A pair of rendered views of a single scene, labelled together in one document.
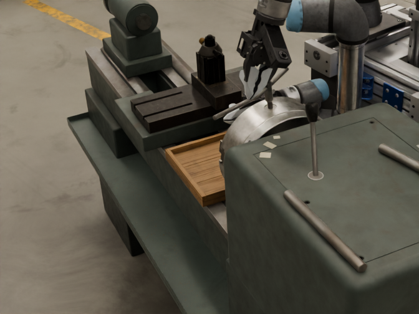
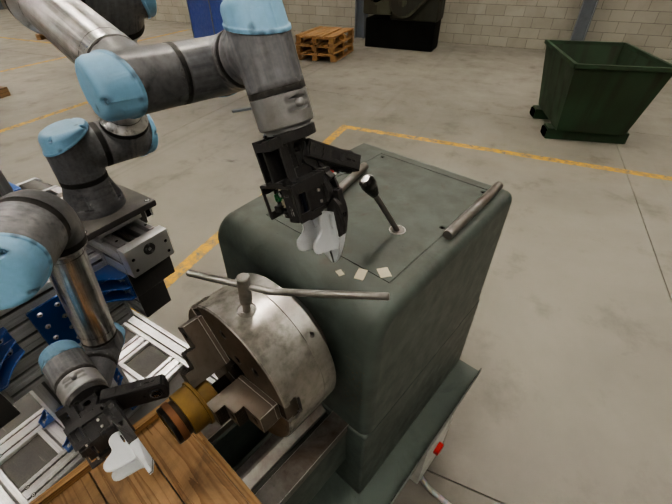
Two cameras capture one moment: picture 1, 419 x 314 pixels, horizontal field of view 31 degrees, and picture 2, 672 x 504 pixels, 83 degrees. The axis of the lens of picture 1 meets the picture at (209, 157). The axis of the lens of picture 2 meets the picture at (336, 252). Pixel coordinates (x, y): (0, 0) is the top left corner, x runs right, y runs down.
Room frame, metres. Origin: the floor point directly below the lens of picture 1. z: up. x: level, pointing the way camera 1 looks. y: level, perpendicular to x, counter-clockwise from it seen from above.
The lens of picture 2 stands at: (1.83, 0.31, 1.73)
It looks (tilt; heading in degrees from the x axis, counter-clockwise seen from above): 39 degrees down; 244
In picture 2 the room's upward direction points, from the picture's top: straight up
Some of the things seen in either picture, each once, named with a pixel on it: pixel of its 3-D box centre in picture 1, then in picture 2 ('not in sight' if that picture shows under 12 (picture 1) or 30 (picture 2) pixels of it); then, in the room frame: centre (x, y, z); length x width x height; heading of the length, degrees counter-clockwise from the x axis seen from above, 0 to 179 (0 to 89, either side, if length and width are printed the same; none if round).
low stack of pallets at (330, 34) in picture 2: not in sight; (325, 43); (-1.82, -7.70, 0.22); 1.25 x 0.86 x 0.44; 43
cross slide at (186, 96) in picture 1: (196, 100); not in sight; (2.35, 0.03, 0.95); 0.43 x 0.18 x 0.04; 113
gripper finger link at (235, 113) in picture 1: (234, 109); (123, 456); (2.03, -0.09, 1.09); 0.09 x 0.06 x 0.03; 113
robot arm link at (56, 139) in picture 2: not in sight; (74, 149); (2.04, -0.82, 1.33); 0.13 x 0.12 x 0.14; 19
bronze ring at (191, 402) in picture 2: not in sight; (191, 408); (1.92, -0.13, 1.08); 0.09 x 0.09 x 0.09; 23
